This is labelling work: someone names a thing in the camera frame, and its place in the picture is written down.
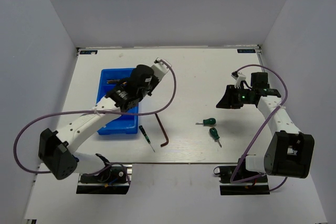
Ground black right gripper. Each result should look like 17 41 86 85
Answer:
216 84 254 109

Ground yellow bent-nose pliers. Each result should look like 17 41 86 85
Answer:
106 79 123 85

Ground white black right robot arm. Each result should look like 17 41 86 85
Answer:
217 71 314 183

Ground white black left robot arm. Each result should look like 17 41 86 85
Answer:
38 61 167 180

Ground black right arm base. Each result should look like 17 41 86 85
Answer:
213 165 270 196

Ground green stubby flathead screwdriver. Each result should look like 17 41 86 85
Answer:
195 118 216 126

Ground blue plastic compartment tray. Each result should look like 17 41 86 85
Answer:
96 68 138 135

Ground black green precision screwdriver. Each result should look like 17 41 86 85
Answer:
139 125 155 152

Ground green stubby screwdriver orange cap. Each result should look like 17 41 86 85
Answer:
209 127 222 148

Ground blue logo sticker right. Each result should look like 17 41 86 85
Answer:
237 49 256 54

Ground blue logo sticker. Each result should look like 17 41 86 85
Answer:
79 50 98 55
237 49 256 54

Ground blue logo sticker left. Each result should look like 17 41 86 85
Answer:
79 50 98 55

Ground large brown hex key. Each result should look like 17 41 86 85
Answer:
154 113 169 148

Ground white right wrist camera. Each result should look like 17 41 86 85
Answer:
231 71 246 89

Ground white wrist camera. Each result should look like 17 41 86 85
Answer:
151 58 172 82
231 71 246 89

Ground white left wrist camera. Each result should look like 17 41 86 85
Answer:
151 58 172 82

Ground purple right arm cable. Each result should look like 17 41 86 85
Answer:
230 64 289 192

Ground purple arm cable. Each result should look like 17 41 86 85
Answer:
13 58 177 183
230 64 289 192

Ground metal table edge rail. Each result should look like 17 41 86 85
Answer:
257 45 300 164

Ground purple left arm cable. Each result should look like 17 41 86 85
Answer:
13 58 177 183

